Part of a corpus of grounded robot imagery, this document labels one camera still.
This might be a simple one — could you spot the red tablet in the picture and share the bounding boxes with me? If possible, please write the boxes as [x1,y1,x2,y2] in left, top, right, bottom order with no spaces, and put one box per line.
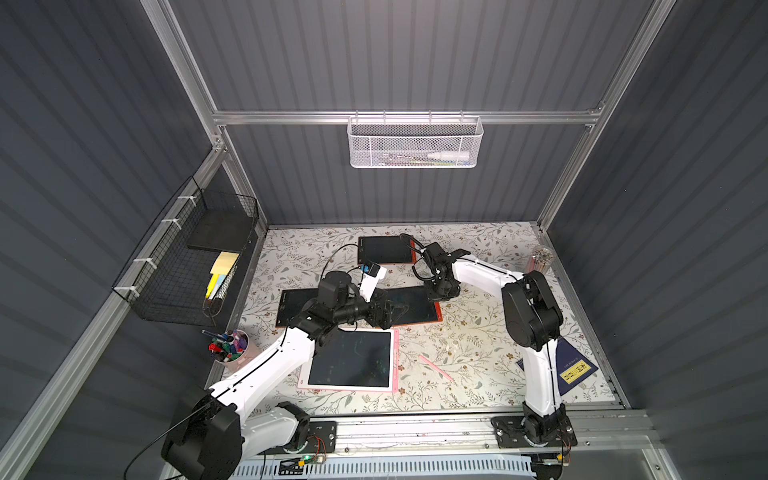
[275,288,317,328]
[357,236,417,265]
[387,286,443,327]

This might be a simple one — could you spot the pink white writing tablet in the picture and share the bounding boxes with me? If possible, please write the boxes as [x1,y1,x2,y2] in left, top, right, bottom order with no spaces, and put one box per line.
[297,329,398,393]

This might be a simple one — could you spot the pink stylus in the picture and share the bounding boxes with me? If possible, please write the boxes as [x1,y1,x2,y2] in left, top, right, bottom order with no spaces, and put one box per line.
[418,355,455,382]

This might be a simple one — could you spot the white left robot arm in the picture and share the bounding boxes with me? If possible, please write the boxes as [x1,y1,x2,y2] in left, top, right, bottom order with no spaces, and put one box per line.
[161,264,393,479]

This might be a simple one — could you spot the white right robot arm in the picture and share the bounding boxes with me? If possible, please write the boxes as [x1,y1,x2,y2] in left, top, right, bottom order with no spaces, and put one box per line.
[404,237,577,447]

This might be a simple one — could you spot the clear cup of pencils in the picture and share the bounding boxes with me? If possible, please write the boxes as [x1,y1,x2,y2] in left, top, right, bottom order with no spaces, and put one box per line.
[525,245,556,275]

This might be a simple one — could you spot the pink cup of markers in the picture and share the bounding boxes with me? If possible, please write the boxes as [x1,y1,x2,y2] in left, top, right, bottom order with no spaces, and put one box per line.
[201,329,260,371]

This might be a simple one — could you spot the yellow sticky notes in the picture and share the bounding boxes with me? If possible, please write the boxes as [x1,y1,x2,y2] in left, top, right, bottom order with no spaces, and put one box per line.
[205,252,239,300]

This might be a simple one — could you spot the white marker in basket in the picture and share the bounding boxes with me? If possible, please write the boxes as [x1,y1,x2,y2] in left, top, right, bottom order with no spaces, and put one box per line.
[427,151,471,164]

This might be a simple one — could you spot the dark blue notebook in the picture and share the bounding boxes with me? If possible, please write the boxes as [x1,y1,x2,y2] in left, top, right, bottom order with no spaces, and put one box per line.
[516,337,598,395]

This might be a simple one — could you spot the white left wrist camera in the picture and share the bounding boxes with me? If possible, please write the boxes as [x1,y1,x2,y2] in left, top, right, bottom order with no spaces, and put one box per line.
[359,261,387,302]

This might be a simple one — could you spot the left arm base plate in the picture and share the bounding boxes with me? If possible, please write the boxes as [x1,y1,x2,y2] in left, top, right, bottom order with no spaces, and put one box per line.
[264,420,338,455]

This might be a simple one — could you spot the white wire mesh basket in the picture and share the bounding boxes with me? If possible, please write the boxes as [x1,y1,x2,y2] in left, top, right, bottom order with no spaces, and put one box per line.
[346,115,484,169]

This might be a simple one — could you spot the black wire wall basket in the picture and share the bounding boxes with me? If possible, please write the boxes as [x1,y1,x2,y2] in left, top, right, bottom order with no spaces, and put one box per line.
[112,177,259,328]

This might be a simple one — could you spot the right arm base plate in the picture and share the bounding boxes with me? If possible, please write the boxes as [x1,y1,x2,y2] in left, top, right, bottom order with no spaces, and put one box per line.
[491,415,579,450]

